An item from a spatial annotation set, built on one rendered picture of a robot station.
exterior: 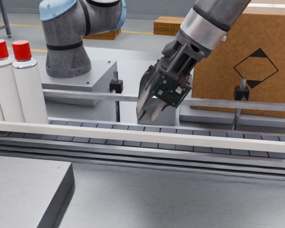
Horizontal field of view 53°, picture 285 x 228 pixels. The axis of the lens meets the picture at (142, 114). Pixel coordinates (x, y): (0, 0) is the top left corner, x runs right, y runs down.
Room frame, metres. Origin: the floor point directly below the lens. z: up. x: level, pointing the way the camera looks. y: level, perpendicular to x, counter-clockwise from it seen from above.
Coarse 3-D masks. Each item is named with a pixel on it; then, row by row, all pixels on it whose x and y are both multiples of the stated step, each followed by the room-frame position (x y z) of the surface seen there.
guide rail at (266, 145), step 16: (0, 128) 0.54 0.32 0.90; (16, 128) 0.54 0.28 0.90; (32, 128) 0.53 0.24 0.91; (48, 128) 0.53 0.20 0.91; (64, 128) 0.52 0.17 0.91; (80, 128) 0.52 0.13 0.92; (96, 128) 0.52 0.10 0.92; (192, 144) 0.49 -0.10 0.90; (208, 144) 0.48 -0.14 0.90; (224, 144) 0.48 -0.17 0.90; (240, 144) 0.47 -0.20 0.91; (256, 144) 0.47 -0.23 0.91; (272, 144) 0.47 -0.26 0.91
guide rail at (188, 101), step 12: (48, 96) 0.61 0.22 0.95; (60, 96) 0.61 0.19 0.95; (72, 96) 0.60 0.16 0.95; (84, 96) 0.60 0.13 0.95; (96, 96) 0.59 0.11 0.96; (108, 96) 0.59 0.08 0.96; (120, 96) 0.59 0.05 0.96; (132, 96) 0.58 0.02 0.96; (240, 108) 0.55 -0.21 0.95; (252, 108) 0.55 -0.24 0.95; (264, 108) 0.54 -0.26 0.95; (276, 108) 0.54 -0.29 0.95
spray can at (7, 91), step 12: (0, 48) 0.58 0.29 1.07; (0, 60) 0.58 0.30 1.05; (12, 60) 0.60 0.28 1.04; (0, 72) 0.57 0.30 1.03; (12, 72) 0.58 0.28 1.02; (0, 84) 0.57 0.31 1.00; (12, 84) 0.58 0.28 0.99; (0, 96) 0.57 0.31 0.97; (12, 96) 0.57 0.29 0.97; (12, 108) 0.57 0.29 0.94; (12, 120) 0.57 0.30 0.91; (24, 120) 0.58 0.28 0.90
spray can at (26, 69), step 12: (24, 48) 0.58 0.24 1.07; (24, 60) 0.57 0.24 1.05; (36, 60) 0.60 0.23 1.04; (24, 72) 0.56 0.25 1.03; (36, 72) 0.58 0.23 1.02; (24, 84) 0.56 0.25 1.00; (36, 84) 0.57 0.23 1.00; (24, 96) 0.56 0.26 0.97; (36, 96) 0.57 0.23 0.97; (24, 108) 0.56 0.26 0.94; (36, 108) 0.57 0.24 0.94; (36, 120) 0.56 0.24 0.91
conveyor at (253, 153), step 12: (48, 120) 0.61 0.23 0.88; (60, 120) 0.61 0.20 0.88; (0, 132) 0.56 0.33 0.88; (12, 132) 0.56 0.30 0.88; (156, 132) 0.56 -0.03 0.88; (168, 132) 0.56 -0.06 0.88; (180, 132) 0.56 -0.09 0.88; (192, 132) 0.56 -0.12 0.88; (204, 132) 0.56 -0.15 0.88; (216, 132) 0.56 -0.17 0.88; (228, 132) 0.56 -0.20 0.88; (108, 144) 0.51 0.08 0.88; (120, 144) 0.51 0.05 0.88; (132, 144) 0.51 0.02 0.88; (144, 144) 0.51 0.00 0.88; (156, 144) 0.51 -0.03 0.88; (168, 144) 0.51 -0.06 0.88; (252, 156) 0.47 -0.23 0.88; (264, 156) 0.47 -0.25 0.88; (276, 156) 0.47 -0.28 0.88
